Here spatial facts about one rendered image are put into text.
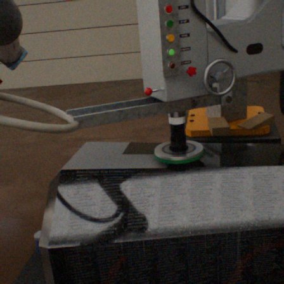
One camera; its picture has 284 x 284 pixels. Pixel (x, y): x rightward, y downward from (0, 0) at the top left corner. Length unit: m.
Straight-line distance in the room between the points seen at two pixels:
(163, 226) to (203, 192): 0.21
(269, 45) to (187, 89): 0.42
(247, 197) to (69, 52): 6.71
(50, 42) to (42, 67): 0.50
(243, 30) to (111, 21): 6.28
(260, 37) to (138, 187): 0.80
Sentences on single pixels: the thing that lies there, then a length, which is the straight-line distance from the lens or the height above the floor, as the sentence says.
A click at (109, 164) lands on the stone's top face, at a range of 1.93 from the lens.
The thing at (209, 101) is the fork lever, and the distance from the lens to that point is 1.83.
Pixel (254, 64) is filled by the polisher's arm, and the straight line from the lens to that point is 1.87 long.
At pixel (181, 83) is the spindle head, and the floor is 1.23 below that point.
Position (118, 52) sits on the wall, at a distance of 8.05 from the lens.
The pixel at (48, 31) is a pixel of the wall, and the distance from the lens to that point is 8.27.
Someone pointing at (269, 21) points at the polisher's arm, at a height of 1.42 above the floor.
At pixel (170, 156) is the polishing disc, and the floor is 0.93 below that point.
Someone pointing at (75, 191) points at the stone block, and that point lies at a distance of 1.89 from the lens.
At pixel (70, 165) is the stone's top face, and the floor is 0.87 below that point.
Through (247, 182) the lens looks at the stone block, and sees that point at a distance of 1.80.
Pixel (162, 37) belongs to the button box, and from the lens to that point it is 1.61.
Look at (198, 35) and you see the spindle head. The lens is 1.70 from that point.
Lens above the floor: 1.60
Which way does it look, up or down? 21 degrees down
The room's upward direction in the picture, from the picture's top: 5 degrees counter-clockwise
